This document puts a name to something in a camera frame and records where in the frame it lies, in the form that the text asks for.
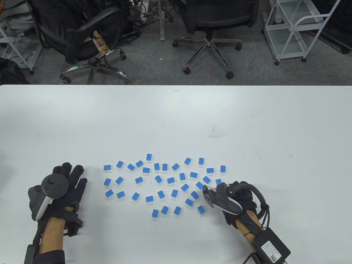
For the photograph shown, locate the person's right hand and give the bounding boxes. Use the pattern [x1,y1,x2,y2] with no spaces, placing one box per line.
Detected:
[236,189,260,214]

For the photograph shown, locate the person's left hand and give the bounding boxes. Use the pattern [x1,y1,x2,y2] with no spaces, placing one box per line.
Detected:
[49,162,88,221]

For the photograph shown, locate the blue mahjong tiles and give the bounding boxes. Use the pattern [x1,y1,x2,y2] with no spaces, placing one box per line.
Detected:
[103,153,226,219]

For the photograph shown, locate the person's right forearm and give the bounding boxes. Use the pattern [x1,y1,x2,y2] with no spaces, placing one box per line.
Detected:
[236,210,265,252]

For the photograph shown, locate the plain black forearm box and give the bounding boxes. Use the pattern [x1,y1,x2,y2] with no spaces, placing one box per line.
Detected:
[24,245,40,264]

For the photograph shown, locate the person's left forearm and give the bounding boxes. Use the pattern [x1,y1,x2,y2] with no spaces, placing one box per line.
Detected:
[38,217,65,264]

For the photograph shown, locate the grey and white controller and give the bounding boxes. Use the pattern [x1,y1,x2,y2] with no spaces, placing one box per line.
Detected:
[27,174,68,220]
[202,181,269,215]

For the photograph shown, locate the black box with white label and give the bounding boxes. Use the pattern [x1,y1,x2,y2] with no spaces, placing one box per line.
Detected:
[252,228,291,264]

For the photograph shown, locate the black bag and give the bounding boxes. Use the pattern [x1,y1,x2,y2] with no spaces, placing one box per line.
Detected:
[0,57,31,85]

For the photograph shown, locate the white metal rack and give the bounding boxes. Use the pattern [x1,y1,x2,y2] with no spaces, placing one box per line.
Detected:
[0,16,42,75]

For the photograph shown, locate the colourful snack packet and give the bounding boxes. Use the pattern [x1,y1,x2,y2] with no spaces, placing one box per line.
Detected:
[92,30,111,54]

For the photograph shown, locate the black chair with chrome base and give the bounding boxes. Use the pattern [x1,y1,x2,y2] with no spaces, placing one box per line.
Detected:
[27,0,132,85]

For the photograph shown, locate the white metal cart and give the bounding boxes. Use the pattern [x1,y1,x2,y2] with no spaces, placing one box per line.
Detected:
[263,0,341,66]

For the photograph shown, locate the grey crumpled cloth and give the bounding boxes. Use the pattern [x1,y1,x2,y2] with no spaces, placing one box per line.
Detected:
[0,8,35,31]

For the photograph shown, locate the black mesh office chair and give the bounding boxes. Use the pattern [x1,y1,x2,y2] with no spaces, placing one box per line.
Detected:
[173,0,259,79]

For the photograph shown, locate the black flat case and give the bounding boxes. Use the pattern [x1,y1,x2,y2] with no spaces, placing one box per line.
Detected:
[311,0,352,54]

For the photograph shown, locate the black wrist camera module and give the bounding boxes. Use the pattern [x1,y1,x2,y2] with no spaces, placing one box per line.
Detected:
[64,208,84,237]
[223,211,240,228]

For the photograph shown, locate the black forearm strap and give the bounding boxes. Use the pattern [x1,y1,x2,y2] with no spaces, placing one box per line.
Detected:
[34,250,66,264]

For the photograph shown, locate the tangle of black cables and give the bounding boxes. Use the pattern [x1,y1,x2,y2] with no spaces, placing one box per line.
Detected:
[128,0,176,28]

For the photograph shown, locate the white desk leg post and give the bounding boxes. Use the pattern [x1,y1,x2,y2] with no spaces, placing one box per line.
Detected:
[159,0,167,41]

